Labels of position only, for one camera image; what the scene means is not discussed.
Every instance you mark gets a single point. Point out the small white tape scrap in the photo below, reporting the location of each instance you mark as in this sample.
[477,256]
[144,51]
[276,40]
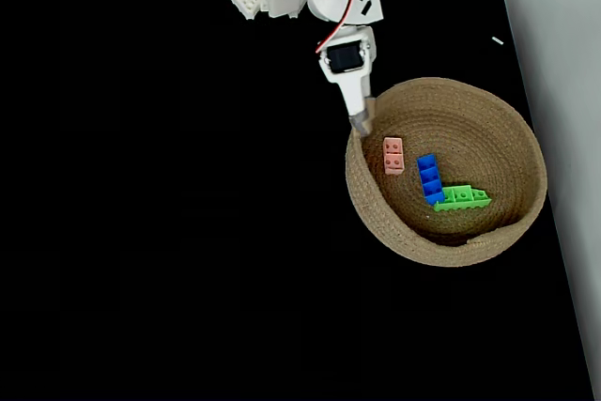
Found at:
[497,40]

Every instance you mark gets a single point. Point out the pink lego block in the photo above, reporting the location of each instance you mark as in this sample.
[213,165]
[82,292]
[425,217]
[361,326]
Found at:
[394,156]

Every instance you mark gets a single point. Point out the blue lego block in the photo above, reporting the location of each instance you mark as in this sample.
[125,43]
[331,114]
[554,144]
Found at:
[429,178]

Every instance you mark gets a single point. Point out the green lego block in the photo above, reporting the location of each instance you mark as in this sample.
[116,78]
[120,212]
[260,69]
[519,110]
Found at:
[462,198]

